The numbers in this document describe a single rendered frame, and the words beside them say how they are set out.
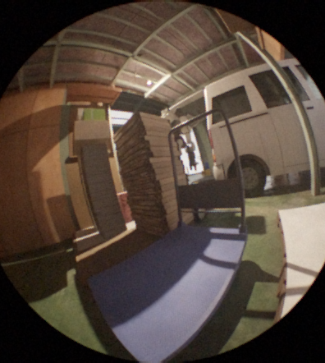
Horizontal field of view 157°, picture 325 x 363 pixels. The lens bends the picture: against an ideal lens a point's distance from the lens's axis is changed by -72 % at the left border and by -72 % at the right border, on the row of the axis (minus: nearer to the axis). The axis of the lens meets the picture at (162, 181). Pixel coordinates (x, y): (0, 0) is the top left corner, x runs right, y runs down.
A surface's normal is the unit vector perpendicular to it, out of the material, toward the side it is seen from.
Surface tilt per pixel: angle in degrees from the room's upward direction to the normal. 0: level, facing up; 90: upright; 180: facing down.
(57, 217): 90
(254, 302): 0
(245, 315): 0
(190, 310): 0
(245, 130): 90
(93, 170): 90
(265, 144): 90
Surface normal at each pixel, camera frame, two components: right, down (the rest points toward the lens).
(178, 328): -0.23, -0.97
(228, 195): -0.72, 0.05
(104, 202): 0.68, -0.13
